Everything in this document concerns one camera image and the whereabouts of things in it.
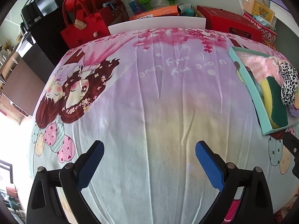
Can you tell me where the wet wipes pack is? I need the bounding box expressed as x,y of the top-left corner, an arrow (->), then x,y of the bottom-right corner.
253,15 -> 272,27

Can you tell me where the pink floral scrunchie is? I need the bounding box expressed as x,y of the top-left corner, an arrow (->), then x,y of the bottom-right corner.
266,56 -> 283,81

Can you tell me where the leopard print scrunchie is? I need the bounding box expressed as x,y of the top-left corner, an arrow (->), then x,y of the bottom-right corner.
279,62 -> 298,105

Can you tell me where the cartoon print bed sheet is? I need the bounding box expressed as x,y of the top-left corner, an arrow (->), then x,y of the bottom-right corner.
30,28 -> 298,223

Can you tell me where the white shelf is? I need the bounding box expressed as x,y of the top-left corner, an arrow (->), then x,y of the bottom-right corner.
270,1 -> 298,31

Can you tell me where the red white patterned box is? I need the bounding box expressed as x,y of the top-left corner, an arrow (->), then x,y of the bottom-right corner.
243,12 -> 278,45

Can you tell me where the teal rimmed white tray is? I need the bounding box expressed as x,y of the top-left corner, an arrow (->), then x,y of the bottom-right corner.
229,46 -> 298,135

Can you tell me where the teal plastic toy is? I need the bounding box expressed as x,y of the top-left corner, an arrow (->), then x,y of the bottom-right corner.
181,8 -> 195,17

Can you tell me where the red felt handbag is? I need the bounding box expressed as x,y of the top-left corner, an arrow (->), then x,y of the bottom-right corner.
60,0 -> 113,49

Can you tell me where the black cabinet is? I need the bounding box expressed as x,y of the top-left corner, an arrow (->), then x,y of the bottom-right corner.
16,0 -> 68,83

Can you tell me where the blue face mask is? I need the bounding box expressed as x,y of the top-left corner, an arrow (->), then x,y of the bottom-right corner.
253,79 -> 263,99

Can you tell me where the white foam board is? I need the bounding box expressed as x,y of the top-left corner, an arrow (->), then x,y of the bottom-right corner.
108,16 -> 206,35

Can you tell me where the pink white fuzzy cloth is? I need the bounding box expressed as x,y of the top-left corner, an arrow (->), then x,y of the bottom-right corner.
239,55 -> 273,83

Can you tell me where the blue water bottle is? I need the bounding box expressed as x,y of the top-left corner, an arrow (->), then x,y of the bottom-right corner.
128,0 -> 142,15

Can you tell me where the yellow beige small bag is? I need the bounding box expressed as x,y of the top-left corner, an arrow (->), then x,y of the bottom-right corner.
244,0 -> 275,23

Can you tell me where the purple cartoon tissue pack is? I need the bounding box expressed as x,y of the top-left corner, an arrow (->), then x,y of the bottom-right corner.
288,105 -> 299,117

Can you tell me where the red gift box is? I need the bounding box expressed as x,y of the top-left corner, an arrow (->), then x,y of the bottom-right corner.
197,6 -> 263,43

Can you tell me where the red paper gift bag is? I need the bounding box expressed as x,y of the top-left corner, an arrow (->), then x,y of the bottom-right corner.
64,0 -> 129,26

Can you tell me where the orange cardboard box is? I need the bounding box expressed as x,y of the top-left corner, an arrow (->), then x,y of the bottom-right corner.
129,5 -> 181,21

